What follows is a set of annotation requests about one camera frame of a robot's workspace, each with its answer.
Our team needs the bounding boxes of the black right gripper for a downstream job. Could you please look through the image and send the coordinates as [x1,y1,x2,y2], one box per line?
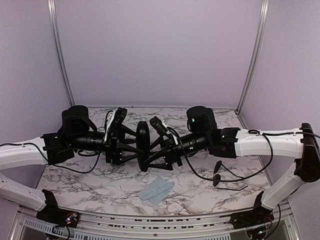
[144,132,210,172]

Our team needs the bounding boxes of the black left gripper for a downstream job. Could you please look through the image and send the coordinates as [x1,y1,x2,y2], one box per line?
[69,124,145,165]

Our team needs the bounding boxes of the black glasses case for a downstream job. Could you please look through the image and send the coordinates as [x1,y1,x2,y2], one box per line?
[136,121,150,172]

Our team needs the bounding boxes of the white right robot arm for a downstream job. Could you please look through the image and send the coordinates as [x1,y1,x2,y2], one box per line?
[139,106,320,224]

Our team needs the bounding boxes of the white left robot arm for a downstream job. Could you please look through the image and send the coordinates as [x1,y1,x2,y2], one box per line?
[0,105,140,170]

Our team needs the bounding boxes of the black rimless sunglasses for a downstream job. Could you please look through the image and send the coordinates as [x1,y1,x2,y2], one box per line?
[212,160,248,192]

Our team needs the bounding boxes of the light blue cloth front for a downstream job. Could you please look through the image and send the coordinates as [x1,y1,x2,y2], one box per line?
[137,176,175,206]

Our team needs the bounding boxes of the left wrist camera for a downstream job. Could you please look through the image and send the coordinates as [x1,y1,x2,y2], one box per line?
[104,107,128,142]

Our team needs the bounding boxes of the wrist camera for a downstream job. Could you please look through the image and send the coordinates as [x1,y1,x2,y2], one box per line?
[149,116,168,136]
[104,107,128,142]

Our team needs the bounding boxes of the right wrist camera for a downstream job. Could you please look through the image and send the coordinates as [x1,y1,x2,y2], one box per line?
[149,116,168,136]

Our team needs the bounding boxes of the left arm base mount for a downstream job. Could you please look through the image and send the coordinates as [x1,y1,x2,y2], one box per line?
[36,189,80,228]

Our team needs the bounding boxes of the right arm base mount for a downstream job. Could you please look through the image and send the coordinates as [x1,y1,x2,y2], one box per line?
[229,191,275,230]

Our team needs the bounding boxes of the aluminium front rail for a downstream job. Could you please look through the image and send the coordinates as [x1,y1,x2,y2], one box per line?
[8,201,301,240]

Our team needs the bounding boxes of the aluminium frame post left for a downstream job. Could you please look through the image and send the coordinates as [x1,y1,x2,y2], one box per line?
[47,0,76,106]

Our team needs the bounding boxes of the aluminium frame post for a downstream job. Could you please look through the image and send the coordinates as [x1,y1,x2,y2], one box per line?
[47,0,76,106]
[235,0,270,115]

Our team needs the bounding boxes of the aluminium frame post right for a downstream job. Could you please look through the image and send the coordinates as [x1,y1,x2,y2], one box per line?
[235,0,270,115]

